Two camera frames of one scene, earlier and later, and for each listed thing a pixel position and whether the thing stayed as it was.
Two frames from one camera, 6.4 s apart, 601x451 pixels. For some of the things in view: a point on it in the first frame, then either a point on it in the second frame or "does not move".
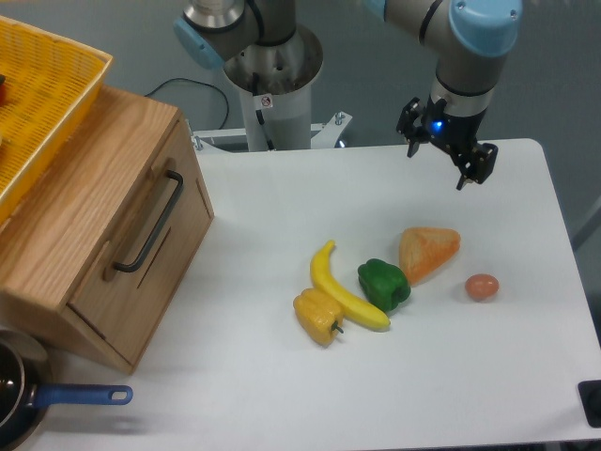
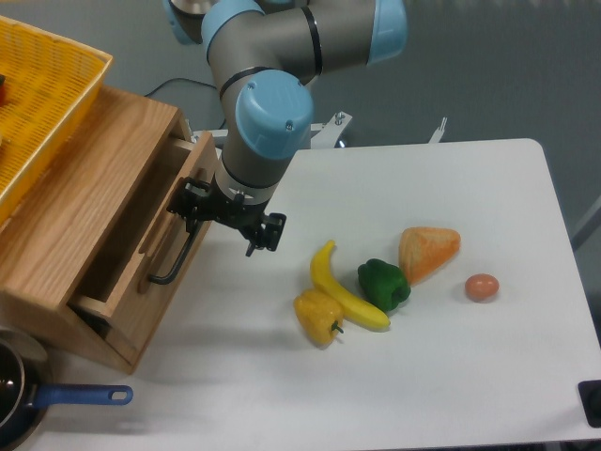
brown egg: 482,287 does not move
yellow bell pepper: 318,317 does not move
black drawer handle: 158,226 to 163,280
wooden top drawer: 132,281 does not move
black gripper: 453,132 to 189,201
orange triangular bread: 423,250 does not move
